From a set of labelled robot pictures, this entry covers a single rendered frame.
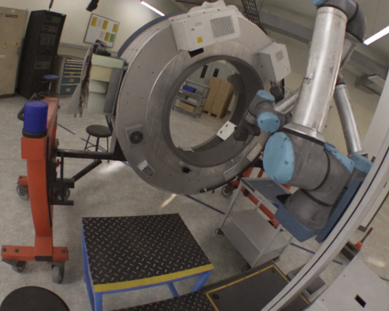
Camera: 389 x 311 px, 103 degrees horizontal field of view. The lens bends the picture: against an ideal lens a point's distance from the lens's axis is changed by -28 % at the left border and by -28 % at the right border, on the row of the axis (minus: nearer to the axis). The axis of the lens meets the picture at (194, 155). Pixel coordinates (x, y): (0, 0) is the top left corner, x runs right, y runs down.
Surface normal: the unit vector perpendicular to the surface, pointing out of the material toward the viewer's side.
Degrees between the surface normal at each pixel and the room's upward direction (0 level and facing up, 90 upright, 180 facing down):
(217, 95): 90
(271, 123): 114
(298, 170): 85
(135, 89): 90
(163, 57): 90
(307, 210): 70
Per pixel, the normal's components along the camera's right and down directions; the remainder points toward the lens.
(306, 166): 0.10, 0.19
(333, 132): -0.35, 0.25
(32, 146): 0.46, 0.47
